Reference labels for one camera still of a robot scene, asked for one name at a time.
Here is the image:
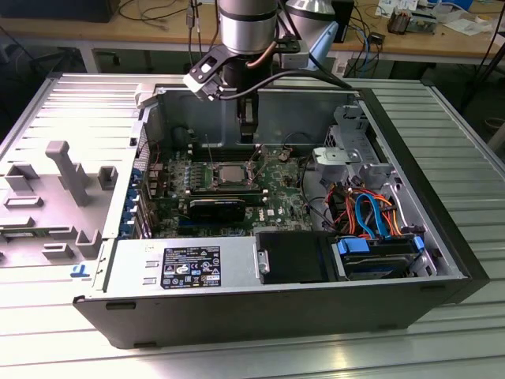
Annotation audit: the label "metal socket cover frame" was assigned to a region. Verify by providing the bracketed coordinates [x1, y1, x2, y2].
[244, 144, 266, 182]

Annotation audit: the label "blue flat data wire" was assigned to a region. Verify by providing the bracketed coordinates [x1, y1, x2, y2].
[354, 191, 391, 242]

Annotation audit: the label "black and silver PC case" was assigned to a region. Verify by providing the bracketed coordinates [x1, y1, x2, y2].
[72, 74, 492, 351]

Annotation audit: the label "small black upright box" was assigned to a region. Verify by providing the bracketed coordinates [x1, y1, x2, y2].
[335, 0, 356, 43]

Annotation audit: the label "silver metal drive cage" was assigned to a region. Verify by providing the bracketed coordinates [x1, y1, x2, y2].
[321, 103, 395, 186]

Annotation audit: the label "silver power supply unit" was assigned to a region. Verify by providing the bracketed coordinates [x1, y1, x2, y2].
[92, 235, 261, 293]

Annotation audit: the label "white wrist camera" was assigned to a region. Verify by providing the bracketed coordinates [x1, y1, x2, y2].
[182, 45, 223, 103]

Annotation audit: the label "small blue plastic clip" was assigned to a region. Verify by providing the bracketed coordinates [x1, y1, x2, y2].
[69, 262, 95, 278]

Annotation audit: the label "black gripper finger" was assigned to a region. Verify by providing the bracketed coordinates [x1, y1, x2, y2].
[237, 98, 260, 144]

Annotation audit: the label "green motherboard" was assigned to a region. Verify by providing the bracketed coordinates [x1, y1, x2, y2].
[148, 144, 316, 240]

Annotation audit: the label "thin wire locking lever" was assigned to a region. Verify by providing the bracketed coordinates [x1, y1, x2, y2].
[204, 133, 219, 171]
[250, 144, 277, 187]

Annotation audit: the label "grey plastic parts rack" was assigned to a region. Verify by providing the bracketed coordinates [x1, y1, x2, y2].
[0, 140, 119, 269]

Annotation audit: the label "wooden desk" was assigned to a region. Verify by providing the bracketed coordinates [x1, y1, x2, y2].
[0, 0, 505, 66]

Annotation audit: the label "white papers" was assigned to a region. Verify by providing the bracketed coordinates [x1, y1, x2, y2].
[441, 9, 500, 39]

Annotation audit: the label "hard disk in blue carrier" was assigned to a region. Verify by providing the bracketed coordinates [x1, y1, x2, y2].
[331, 232, 427, 282]

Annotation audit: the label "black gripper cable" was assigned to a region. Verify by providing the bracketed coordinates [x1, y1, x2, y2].
[215, 66, 354, 102]

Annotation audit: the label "black graphics card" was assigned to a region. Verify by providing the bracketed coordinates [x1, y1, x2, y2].
[185, 197, 248, 226]

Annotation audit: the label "black drive bay box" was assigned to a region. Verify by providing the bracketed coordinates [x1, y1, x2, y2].
[255, 231, 336, 285]

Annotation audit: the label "black RAM slot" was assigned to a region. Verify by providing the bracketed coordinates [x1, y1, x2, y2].
[188, 142, 262, 153]
[188, 194, 269, 205]
[189, 186, 265, 197]
[189, 151, 262, 162]

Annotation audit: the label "orange wire bundle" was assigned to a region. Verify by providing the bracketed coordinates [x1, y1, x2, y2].
[327, 185, 400, 238]

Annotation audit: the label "silver square CPU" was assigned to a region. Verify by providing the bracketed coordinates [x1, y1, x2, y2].
[219, 165, 247, 186]

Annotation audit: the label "CPU socket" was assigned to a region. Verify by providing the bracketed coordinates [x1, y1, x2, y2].
[211, 160, 256, 189]

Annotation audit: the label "large black equipment box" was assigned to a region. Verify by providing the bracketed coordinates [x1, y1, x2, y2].
[0, 0, 119, 24]

